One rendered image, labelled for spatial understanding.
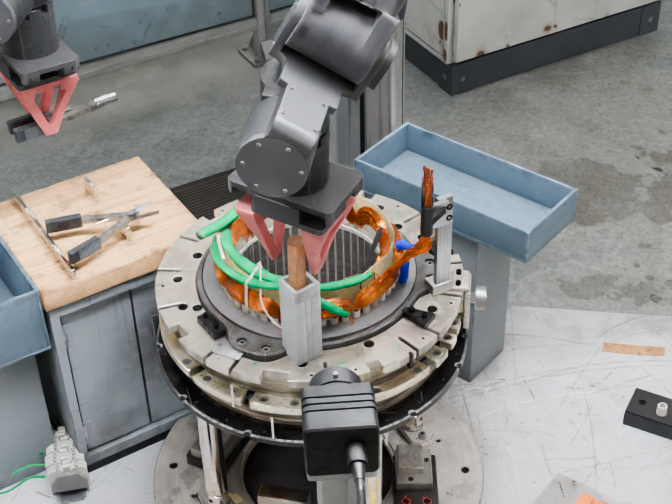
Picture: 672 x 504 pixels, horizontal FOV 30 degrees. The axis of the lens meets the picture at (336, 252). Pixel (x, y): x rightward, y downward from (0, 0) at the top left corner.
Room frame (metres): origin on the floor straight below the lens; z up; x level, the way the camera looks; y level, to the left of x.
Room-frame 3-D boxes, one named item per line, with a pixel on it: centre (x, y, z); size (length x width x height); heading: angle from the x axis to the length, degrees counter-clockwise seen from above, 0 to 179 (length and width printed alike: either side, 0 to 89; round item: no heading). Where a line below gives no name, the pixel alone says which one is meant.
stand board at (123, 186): (1.16, 0.28, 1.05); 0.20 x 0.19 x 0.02; 121
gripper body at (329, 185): (0.89, 0.03, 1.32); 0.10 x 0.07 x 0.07; 61
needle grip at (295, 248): (0.90, 0.04, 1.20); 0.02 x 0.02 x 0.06
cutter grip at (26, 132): (1.17, 0.33, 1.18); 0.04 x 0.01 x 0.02; 121
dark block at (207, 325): (0.93, 0.12, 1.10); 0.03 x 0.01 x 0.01; 34
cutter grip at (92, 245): (1.08, 0.27, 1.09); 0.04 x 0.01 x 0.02; 136
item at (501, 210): (1.23, -0.15, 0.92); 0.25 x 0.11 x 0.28; 50
